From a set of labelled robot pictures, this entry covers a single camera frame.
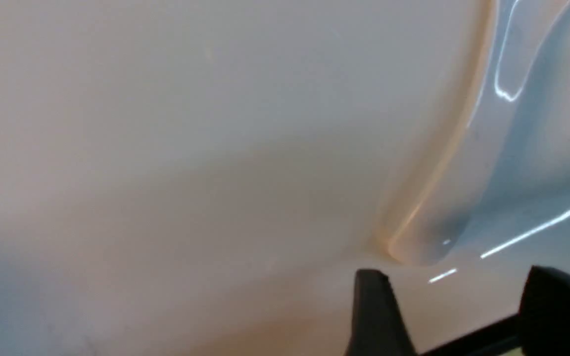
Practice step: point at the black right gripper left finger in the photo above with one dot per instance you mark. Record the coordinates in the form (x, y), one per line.
(377, 326)

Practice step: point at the large white square plate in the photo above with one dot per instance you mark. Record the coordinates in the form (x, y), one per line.
(204, 177)

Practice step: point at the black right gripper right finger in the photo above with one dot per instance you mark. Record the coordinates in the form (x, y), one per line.
(544, 314)

